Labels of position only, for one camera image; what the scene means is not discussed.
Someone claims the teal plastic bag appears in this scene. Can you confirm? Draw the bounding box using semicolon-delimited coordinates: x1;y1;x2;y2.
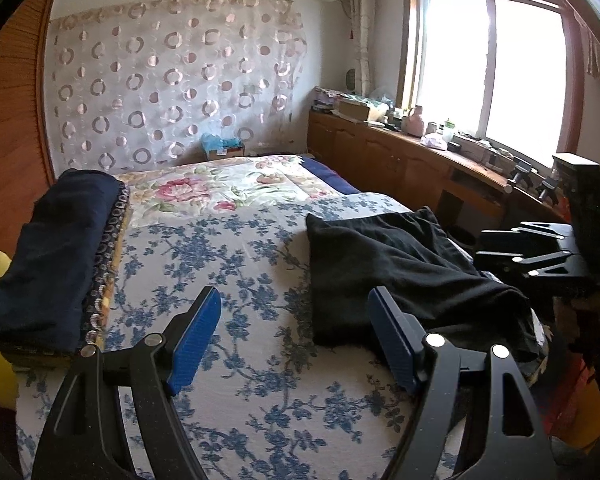
200;132;243;152

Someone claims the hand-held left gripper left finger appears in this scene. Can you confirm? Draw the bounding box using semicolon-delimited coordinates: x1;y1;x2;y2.
32;285;223;480

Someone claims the orange red cloth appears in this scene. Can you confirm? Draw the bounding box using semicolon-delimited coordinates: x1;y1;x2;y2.
550;295;600;453

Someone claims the grey storage box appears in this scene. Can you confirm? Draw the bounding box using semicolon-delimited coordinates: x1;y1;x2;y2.
452;132;488;157

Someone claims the blue floral bed sheet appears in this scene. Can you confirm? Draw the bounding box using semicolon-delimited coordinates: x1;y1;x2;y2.
15;192;483;480

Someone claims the long wooden cabinet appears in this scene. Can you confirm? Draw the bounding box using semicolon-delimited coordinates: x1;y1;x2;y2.
307;110;572;243

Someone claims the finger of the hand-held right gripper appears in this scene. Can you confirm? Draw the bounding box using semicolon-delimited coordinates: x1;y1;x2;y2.
474;221;577;261
510;249;589;281

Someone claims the navy folded cloth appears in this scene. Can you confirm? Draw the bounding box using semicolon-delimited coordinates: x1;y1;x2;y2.
0;167;127;354

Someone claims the sheer circle-pattern curtain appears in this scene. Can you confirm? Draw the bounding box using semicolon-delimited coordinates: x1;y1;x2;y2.
47;0;315;172

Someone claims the navy blue blanket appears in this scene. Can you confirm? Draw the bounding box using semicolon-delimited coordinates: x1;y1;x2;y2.
300;156;364;196

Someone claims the black clamp mount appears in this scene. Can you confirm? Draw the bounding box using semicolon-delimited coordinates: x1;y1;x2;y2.
536;172;562;207
510;156;536;192

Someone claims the pink floral quilt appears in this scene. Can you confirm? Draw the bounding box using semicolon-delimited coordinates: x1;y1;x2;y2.
115;154;322;229

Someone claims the pink figurine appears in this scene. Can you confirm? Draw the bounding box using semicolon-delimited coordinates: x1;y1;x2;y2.
402;105;429;137

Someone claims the wooden framed window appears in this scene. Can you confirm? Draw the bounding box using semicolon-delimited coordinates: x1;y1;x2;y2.
396;0;590;162

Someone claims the white window curtain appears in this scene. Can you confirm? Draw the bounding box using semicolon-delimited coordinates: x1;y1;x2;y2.
347;0;379;97

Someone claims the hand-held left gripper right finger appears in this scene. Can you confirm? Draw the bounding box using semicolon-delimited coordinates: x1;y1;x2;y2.
367;285;557;480

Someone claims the flat cardboard box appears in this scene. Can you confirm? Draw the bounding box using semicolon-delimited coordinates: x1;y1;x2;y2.
339;99;382;123

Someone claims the dark ring-pattern folded cloth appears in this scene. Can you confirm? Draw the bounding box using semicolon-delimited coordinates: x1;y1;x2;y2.
82;185;132;357

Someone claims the wooden slatted wardrobe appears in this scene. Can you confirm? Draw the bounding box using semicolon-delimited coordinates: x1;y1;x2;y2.
0;0;65;273

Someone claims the black printed t-shirt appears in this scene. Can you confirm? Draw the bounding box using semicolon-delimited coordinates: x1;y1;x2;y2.
305;206;549;377

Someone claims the clutter pile on cabinet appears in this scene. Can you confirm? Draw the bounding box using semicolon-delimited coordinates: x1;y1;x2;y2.
311;85;398;122

